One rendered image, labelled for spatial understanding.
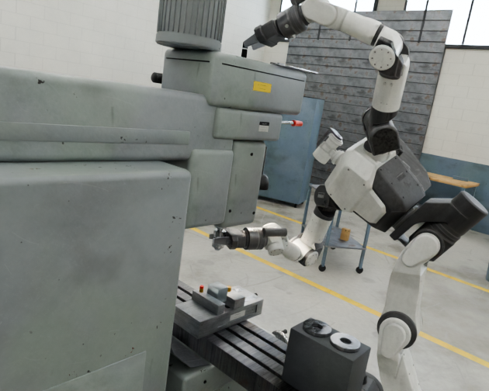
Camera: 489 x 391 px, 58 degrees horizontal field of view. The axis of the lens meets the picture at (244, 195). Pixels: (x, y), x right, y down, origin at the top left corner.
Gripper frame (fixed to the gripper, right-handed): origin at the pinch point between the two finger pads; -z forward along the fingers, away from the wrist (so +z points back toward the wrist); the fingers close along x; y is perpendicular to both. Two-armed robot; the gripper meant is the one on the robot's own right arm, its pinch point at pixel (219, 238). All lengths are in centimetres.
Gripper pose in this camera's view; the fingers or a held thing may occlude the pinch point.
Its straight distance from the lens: 169.1
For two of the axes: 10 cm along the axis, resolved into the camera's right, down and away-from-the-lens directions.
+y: -1.3, 9.7, 2.2
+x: 3.7, 2.6, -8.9
